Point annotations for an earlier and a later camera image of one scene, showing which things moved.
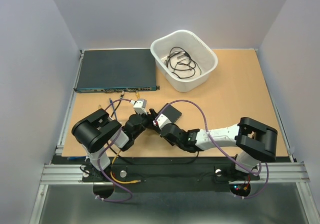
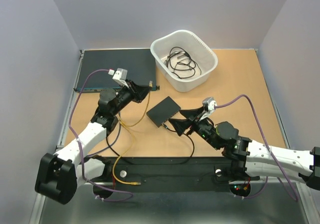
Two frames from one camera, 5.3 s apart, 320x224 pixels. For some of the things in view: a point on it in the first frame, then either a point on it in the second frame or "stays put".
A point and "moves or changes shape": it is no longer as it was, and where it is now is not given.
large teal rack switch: x=107 y=70 stays put
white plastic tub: x=184 y=60 stays put
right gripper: x=171 y=143 to x=181 y=125
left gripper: x=150 y=118 to x=137 y=92
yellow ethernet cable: x=110 y=172 moves or changes shape
